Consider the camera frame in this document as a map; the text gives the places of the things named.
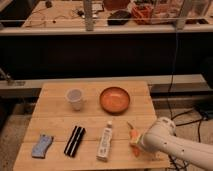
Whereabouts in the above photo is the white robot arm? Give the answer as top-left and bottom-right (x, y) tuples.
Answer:
(130, 117), (213, 171)

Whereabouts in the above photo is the white tube with cap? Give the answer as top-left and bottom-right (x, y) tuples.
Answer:
(96, 121), (113, 162)

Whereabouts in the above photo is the orange round plate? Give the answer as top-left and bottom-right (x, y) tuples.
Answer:
(99, 87), (130, 114)

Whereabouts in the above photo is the black white striped block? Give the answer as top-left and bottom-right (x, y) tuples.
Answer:
(64, 126), (86, 157)

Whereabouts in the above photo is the translucent plastic cup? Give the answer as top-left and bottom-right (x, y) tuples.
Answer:
(66, 89), (84, 111)

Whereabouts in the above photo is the blue patterned sponge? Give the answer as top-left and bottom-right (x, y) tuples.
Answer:
(31, 134), (54, 159)

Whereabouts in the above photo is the black object on bench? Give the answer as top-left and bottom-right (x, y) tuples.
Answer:
(107, 10), (131, 26)

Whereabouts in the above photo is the orange basket on bench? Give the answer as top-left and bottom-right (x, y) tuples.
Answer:
(131, 5), (152, 25)

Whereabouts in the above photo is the black cable bundle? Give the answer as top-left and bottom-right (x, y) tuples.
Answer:
(166, 106), (213, 171)

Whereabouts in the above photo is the grey metal post right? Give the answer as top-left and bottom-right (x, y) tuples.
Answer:
(175, 0), (192, 30)

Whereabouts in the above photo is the grey metal post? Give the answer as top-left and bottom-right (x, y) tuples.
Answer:
(83, 0), (94, 31)
(175, 0), (192, 30)

